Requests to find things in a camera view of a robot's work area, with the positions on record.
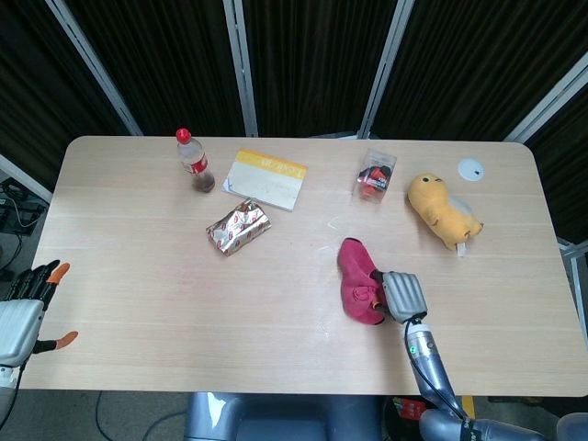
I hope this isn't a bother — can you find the plastic cola bottle red cap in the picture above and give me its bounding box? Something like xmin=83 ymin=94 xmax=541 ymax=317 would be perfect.
xmin=175 ymin=128 xmax=216 ymax=194

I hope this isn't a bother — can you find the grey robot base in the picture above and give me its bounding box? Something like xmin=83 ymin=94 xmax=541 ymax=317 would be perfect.
xmin=183 ymin=391 xmax=383 ymax=441

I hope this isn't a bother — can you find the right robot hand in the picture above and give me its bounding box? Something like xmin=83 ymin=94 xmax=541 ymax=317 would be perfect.
xmin=369 ymin=269 xmax=430 ymax=323

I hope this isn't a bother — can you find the yellow white notepad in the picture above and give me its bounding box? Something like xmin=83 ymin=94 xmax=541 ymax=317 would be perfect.
xmin=221 ymin=147 xmax=310 ymax=214

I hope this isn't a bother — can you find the clear plastic box red item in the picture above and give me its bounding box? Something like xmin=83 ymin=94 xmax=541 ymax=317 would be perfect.
xmin=352 ymin=148 xmax=399 ymax=206

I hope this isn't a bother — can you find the black waste bin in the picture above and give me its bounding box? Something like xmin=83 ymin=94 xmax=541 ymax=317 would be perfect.
xmin=381 ymin=395 xmax=435 ymax=441

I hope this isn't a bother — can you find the pink cloth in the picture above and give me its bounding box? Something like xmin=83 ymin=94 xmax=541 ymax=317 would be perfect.
xmin=337 ymin=237 xmax=389 ymax=327

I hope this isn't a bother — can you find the white folding screen frame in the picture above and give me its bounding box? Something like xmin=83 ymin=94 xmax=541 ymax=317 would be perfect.
xmin=0 ymin=0 xmax=588 ymax=203

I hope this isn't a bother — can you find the silver foil snack packet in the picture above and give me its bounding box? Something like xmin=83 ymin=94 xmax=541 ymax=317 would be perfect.
xmin=205 ymin=198 xmax=273 ymax=259

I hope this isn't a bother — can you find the yellow plush toy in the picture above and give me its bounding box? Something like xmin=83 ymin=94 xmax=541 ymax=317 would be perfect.
xmin=407 ymin=172 xmax=485 ymax=252

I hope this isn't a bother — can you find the blue cable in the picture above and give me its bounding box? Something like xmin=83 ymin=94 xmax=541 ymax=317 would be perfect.
xmin=94 ymin=390 xmax=186 ymax=441

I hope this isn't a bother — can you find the black power strip with cables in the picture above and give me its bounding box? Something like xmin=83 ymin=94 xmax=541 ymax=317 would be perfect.
xmin=0 ymin=176 xmax=47 ymax=277

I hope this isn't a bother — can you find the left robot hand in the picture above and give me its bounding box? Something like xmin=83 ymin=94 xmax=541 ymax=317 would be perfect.
xmin=0 ymin=259 xmax=79 ymax=368

